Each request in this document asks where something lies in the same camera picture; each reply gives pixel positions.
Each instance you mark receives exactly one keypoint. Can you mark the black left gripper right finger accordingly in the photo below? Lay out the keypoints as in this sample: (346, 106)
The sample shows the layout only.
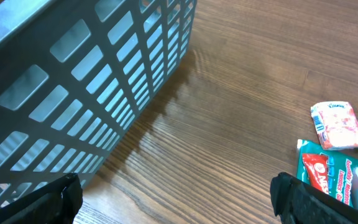
(295, 201)

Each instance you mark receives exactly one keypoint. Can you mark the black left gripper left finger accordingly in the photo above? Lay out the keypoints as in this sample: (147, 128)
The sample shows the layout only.
(56, 202)

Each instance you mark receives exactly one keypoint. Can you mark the red coffee stick sachet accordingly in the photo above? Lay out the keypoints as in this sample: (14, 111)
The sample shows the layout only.
(316, 167)

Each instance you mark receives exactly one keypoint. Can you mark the green 3M gloves packet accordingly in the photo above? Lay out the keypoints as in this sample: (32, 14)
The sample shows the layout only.
(342, 172)

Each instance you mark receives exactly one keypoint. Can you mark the small red white box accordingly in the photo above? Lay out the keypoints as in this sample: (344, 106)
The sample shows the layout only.
(336, 125)

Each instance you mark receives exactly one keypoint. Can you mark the grey plastic mesh basket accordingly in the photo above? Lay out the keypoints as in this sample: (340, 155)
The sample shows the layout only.
(74, 76)

